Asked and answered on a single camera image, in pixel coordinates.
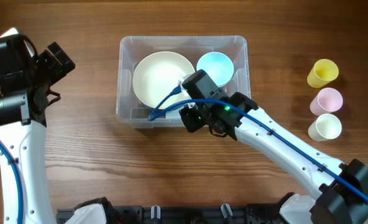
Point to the pink plastic cup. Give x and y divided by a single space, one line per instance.
328 100

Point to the cream plastic bowl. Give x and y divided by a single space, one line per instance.
157 75

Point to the light blue small bowl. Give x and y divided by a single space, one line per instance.
218 66

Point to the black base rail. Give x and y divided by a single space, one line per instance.
223 214

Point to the yellow plastic cup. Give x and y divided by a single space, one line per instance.
323 72

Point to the pale cream plastic cup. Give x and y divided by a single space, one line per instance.
325 127

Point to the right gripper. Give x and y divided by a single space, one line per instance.
191 124

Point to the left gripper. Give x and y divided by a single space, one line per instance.
58 70

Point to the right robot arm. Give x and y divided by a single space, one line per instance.
337 192

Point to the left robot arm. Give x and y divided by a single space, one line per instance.
25 193

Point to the clear plastic storage container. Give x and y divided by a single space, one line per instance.
133 49

